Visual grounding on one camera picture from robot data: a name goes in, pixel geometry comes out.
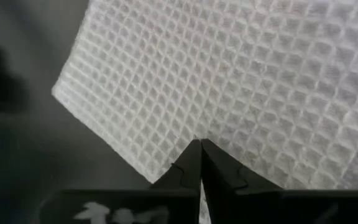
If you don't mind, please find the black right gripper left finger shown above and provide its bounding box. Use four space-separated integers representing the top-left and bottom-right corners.
149 138 203 192

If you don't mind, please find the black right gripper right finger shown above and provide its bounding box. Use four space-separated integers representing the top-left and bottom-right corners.
201 138 284 195

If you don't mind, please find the white waffle-weave towel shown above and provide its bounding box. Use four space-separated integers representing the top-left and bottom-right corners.
50 0 358 191

